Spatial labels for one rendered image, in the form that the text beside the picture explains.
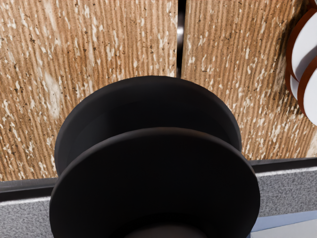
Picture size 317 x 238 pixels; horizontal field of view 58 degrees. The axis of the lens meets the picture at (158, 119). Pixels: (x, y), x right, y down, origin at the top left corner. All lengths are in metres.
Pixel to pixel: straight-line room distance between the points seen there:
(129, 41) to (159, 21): 0.03
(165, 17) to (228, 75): 0.08
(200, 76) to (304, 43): 0.09
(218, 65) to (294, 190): 0.23
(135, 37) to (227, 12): 0.08
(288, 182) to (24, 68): 0.33
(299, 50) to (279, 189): 0.21
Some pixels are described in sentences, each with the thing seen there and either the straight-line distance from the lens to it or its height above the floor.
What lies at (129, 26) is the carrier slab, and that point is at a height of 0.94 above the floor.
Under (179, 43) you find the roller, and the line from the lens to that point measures 0.27.
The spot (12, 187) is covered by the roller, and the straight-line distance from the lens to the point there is 0.37.
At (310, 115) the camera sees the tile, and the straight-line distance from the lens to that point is 0.27.
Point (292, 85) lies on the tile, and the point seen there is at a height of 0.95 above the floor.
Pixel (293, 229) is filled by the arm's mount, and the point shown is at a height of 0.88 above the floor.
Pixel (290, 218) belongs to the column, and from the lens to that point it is 0.55.
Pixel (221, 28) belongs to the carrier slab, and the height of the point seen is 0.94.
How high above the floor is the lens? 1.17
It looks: 59 degrees down
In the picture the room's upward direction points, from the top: 169 degrees clockwise
